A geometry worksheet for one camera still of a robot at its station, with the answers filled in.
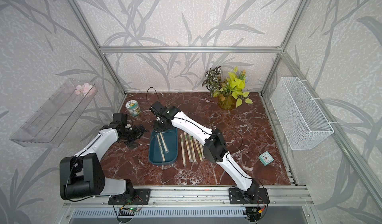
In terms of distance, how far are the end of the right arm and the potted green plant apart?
1.20ft

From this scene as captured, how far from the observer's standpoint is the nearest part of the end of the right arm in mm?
632

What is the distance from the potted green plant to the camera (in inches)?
36.5
